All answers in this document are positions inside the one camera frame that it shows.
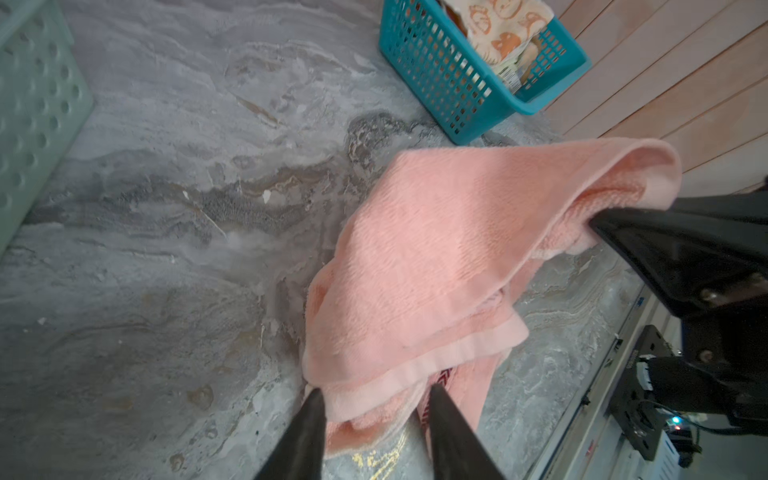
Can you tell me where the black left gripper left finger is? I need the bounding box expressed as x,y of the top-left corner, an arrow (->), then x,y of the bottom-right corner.
254,389 -> 327,480

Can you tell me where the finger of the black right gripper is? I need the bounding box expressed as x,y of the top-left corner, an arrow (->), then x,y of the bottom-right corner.
589,206 -> 767,318

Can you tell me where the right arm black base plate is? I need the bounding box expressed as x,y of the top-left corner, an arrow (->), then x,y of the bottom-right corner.
609,325 -> 672,461

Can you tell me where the pink orange patterned towel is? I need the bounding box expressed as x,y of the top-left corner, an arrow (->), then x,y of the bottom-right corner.
440,0 -> 555,93

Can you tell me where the aluminium mounting rail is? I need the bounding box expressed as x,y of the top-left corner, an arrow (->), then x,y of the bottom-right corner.
526,287 -> 669,479

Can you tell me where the teal plastic basket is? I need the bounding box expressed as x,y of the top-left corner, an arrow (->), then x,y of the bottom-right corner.
379,0 -> 591,145

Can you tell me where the light green plastic basket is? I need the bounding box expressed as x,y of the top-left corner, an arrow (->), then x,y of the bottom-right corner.
1,0 -> 94,249

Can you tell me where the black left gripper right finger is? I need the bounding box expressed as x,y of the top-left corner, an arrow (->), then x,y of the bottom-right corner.
428,383 -> 504,480

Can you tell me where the plain pink towel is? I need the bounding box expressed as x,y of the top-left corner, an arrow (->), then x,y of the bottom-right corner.
301,138 -> 682,458

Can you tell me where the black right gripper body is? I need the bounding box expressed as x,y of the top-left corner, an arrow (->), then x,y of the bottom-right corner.
681,295 -> 767,420

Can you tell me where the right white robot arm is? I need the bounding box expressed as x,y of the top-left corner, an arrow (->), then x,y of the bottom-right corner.
589,199 -> 767,436

